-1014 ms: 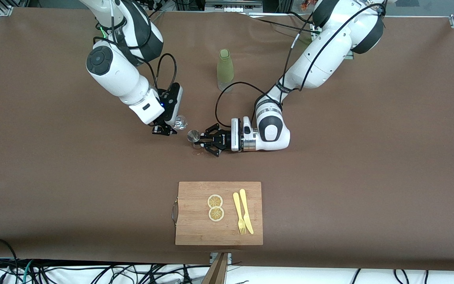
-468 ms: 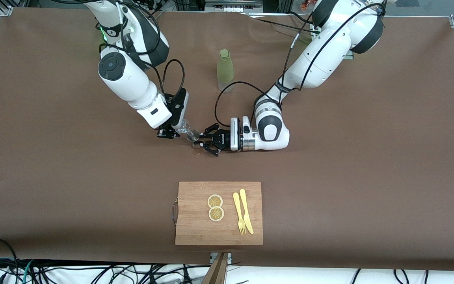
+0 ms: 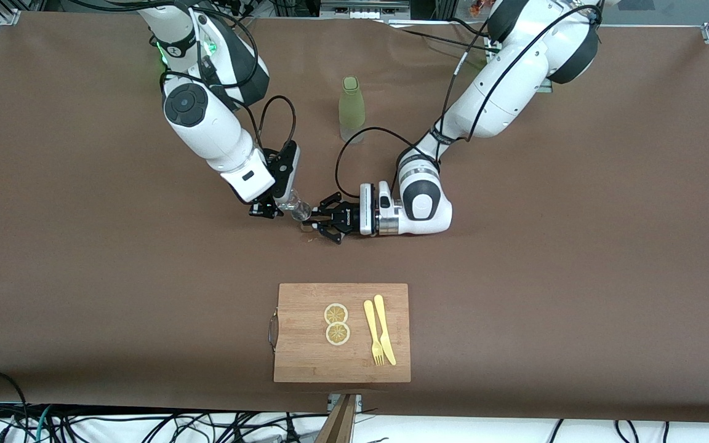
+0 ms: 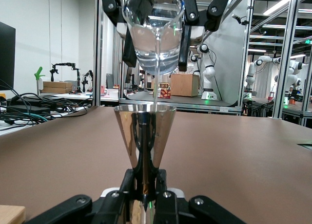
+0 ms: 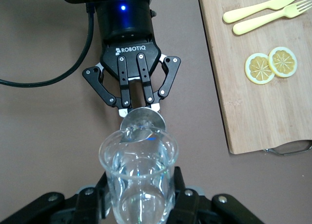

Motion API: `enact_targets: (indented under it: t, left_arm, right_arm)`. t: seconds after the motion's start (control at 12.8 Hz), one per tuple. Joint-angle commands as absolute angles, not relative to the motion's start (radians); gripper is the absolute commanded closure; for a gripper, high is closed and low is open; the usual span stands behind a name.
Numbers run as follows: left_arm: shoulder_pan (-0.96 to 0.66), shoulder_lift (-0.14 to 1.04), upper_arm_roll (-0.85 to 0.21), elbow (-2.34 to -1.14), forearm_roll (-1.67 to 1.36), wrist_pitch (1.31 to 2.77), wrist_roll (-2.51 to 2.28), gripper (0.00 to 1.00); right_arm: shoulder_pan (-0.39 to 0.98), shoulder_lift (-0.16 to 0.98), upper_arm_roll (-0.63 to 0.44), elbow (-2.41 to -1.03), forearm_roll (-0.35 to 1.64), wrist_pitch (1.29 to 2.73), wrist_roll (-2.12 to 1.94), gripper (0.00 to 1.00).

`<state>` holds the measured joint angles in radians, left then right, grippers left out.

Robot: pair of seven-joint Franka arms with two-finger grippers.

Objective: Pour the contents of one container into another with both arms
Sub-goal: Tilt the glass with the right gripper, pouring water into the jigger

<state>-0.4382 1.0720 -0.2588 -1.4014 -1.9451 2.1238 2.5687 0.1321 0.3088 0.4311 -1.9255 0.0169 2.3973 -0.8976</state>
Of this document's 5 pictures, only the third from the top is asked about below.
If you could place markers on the brown paper table cover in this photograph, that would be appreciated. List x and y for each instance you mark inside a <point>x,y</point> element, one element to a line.
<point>145,307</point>

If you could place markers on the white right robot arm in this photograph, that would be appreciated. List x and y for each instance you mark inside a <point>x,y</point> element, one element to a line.
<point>207,129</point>

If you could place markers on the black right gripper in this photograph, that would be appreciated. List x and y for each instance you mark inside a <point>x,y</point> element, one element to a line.
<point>266,209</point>

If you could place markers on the metal post bracket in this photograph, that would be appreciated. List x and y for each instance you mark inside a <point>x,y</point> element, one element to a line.
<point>358,401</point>

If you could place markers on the yellow plastic fork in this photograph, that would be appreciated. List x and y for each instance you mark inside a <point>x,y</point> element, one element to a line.
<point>369,317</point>

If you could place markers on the lemon slice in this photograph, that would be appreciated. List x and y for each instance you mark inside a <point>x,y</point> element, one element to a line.
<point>338,334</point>
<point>336,314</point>

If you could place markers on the yellow plastic knife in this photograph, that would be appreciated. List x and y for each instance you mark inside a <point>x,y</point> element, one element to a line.
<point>389,351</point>

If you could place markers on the wooden post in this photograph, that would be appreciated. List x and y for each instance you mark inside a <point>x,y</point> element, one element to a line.
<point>339,424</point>

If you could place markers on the metal double jigger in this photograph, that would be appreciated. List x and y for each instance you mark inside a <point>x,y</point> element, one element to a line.
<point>307,226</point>

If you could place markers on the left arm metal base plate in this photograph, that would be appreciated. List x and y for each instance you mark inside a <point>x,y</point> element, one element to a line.
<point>546,86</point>

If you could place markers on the small clear glass cup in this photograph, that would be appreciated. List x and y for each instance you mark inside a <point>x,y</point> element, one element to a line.
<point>298,208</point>

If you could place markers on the green frosted bottle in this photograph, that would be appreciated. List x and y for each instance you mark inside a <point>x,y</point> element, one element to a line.
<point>352,104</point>

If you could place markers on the grey background device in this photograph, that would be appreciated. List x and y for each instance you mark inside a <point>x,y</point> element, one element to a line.
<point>360,9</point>

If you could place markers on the wooden cutting board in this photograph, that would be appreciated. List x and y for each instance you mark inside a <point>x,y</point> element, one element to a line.
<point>305,351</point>

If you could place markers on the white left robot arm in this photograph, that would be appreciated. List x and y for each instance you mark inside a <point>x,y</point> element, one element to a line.
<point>502,92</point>

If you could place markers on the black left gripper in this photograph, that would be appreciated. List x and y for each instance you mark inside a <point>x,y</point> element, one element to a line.
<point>349,220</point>

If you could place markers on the orange background items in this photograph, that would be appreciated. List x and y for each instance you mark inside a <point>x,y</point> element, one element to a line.
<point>480,6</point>

